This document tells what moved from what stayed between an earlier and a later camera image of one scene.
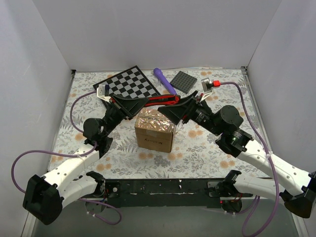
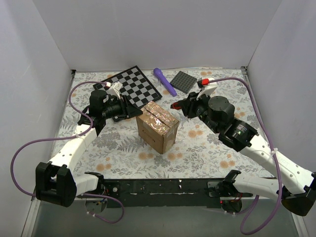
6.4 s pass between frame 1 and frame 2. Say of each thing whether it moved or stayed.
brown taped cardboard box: moved
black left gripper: moved
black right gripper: moved
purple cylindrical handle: stayed
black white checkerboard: stayed
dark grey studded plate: stayed
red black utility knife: moved
